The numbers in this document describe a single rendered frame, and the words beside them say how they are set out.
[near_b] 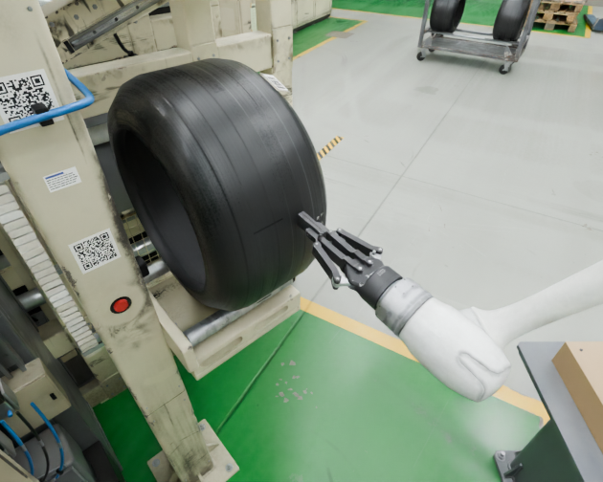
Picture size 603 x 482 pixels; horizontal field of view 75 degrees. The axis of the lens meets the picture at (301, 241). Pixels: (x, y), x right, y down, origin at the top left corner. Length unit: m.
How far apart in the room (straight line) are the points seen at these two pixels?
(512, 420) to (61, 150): 1.95
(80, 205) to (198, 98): 0.28
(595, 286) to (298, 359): 1.53
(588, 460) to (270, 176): 1.07
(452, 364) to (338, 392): 1.36
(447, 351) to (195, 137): 0.54
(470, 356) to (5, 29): 0.77
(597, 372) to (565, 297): 0.64
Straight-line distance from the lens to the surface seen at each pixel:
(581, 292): 0.76
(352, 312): 2.24
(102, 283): 0.90
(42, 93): 0.72
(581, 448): 1.37
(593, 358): 1.43
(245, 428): 1.90
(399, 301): 0.66
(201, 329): 1.03
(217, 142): 0.73
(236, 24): 5.34
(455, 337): 0.64
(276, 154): 0.77
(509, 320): 0.81
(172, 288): 1.31
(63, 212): 0.79
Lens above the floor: 1.73
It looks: 41 degrees down
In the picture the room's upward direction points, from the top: straight up
